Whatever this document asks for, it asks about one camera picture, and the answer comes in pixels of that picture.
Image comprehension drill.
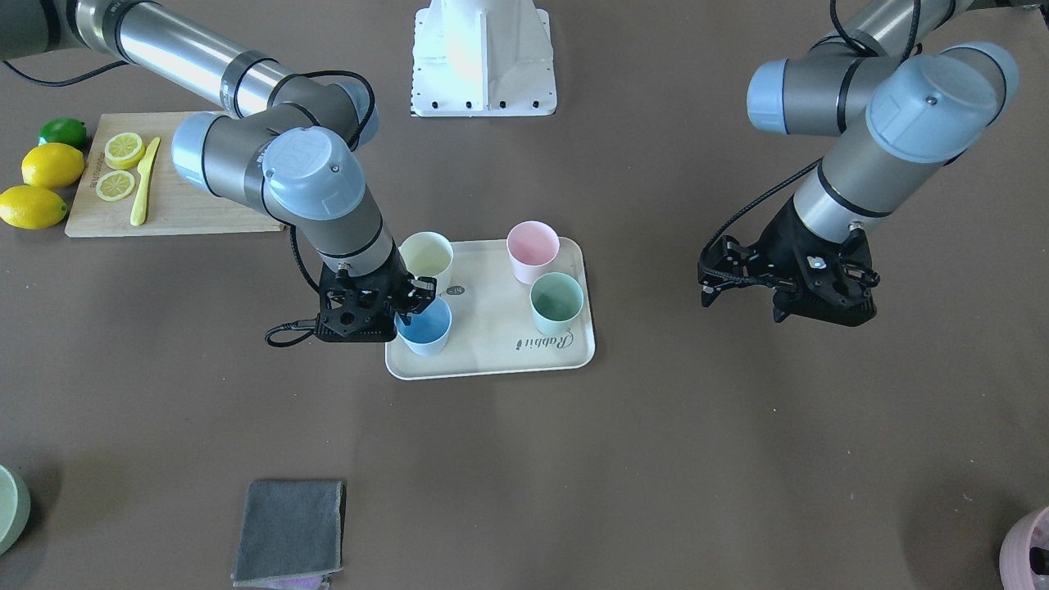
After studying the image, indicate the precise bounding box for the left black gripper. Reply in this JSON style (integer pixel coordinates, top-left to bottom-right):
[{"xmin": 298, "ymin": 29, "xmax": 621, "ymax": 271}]
[{"xmin": 697, "ymin": 197, "xmax": 880, "ymax": 326}]

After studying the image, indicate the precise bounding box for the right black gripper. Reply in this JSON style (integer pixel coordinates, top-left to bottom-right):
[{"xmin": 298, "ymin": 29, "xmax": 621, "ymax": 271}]
[{"xmin": 316, "ymin": 249, "xmax": 438, "ymax": 343}]

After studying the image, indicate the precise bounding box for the blue cup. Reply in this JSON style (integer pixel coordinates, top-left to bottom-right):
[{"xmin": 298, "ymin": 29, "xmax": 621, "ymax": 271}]
[{"xmin": 394, "ymin": 297, "xmax": 453, "ymax": 357}]

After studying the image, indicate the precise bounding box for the pale yellow cup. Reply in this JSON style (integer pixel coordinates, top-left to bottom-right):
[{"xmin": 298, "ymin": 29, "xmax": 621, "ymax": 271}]
[{"xmin": 398, "ymin": 231, "xmax": 454, "ymax": 296}]

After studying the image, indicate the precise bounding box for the pink cup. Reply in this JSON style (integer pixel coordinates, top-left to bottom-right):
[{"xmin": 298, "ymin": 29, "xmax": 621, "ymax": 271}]
[{"xmin": 506, "ymin": 220, "xmax": 561, "ymax": 285}]

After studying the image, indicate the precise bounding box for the green cup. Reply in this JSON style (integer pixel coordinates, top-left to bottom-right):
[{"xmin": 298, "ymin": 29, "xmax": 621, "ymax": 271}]
[{"xmin": 529, "ymin": 272, "xmax": 585, "ymax": 336}]

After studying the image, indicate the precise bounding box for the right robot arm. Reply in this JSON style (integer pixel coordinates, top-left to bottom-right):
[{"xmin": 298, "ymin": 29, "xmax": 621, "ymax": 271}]
[{"xmin": 2, "ymin": 1, "xmax": 436, "ymax": 343}]

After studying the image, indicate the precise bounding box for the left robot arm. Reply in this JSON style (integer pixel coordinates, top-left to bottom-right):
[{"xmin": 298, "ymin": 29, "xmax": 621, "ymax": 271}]
[{"xmin": 697, "ymin": 1, "xmax": 1019, "ymax": 326}]

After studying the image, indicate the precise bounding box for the cream rabbit tray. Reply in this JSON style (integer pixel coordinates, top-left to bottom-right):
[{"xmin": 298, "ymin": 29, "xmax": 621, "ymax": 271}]
[{"xmin": 385, "ymin": 239, "xmax": 596, "ymax": 380}]

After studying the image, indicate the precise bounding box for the grey folded cloth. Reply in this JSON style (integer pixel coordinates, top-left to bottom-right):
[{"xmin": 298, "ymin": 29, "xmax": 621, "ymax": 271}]
[{"xmin": 231, "ymin": 479, "xmax": 344, "ymax": 589}]

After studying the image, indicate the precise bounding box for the yellow plastic knife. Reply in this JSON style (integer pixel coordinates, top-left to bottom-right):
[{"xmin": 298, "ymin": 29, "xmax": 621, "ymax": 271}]
[{"xmin": 129, "ymin": 136, "xmax": 160, "ymax": 227}]

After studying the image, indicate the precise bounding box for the lower lemon slice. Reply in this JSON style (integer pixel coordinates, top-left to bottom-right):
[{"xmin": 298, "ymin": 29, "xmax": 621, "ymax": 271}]
[{"xmin": 94, "ymin": 170, "xmax": 136, "ymax": 202}]

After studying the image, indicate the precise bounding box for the lemon slice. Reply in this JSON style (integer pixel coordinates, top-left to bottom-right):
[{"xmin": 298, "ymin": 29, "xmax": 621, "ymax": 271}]
[
  {"xmin": 94, "ymin": 170, "xmax": 136, "ymax": 202},
  {"xmin": 102, "ymin": 132, "xmax": 147, "ymax": 170}
]

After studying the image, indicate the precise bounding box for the upper lemon slice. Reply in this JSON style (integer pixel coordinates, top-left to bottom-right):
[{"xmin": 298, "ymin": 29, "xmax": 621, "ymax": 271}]
[{"xmin": 102, "ymin": 132, "xmax": 147, "ymax": 170}]

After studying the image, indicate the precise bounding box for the pink bowl with ice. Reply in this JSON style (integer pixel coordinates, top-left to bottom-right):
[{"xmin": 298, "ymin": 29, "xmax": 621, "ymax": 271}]
[{"xmin": 999, "ymin": 507, "xmax": 1048, "ymax": 589}]

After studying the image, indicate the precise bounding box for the green lime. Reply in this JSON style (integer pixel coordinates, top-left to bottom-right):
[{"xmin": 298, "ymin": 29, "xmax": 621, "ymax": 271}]
[{"xmin": 38, "ymin": 117, "xmax": 89, "ymax": 149}]

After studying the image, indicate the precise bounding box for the upper whole lemon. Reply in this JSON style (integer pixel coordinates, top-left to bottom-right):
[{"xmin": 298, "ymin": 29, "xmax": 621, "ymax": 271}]
[{"xmin": 21, "ymin": 143, "xmax": 85, "ymax": 189}]

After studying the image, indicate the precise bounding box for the whole lemon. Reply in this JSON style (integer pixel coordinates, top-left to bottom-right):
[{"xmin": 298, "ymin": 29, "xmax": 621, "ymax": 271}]
[
  {"xmin": 1, "ymin": 184, "xmax": 68, "ymax": 230},
  {"xmin": 21, "ymin": 143, "xmax": 85, "ymax": 189}
]

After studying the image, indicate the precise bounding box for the lower whole lemon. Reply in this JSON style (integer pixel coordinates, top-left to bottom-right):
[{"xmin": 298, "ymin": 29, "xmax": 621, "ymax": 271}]
[{"xmin": 1, "ymin": 184, "xmax": 68, "ymax": 230}]

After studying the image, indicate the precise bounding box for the green bowl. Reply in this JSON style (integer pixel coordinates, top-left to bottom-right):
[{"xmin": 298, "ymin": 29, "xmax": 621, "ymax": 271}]
[{"xmin": 1, "ymin": 465, "xmax": 31, "ymax": 554}]

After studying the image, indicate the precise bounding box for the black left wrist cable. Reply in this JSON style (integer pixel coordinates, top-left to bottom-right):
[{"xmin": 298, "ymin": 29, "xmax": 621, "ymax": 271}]
[{"xmin": 701, "ymin": 0, "xmax": 923, "ymax": 264}]

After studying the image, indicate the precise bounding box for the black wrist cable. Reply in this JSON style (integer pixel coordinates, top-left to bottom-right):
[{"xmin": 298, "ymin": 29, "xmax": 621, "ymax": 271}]
[
  {"xmin": 701, "ymin": 0, "xmax": 923, "ymax": 264},
  {"xmin": 0, "ymin": 57, "xmax": 378, "ymax": 347}
]

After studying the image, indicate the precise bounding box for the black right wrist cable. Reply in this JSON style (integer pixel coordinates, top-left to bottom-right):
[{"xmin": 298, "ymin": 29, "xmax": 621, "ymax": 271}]
[{"xmin": 0, "ymin": 57, "xmax": 378, "ymax": 347}]

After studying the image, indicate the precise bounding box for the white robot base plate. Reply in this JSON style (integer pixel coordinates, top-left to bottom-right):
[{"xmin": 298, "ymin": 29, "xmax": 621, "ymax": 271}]
[{"xmin": 410, "ymin": 1, "xmax": 558, "ymax": 117}]

